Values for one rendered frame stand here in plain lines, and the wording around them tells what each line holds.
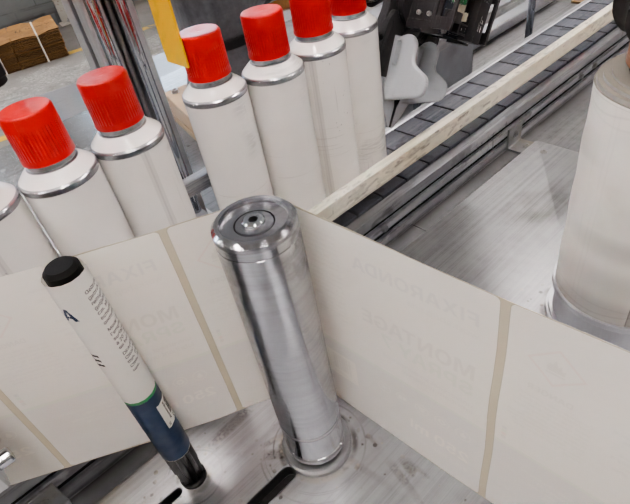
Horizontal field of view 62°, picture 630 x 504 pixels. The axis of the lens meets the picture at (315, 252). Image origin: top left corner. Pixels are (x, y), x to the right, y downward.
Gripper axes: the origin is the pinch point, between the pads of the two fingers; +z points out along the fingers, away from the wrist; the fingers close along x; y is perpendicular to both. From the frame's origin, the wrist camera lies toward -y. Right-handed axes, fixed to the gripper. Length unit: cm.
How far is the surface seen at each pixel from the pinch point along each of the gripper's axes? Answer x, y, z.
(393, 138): 5.8, -2.3, 2.9
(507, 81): 15.2, 4.8, -6.4
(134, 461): -28.7, 7.0, 28.5
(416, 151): 0.6, 4.8, 2.8
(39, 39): 102, -414, 28
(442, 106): 14.1, -2.2, -1.8
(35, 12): 134, -522, 13
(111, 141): -30.5, 1.6, 4.6
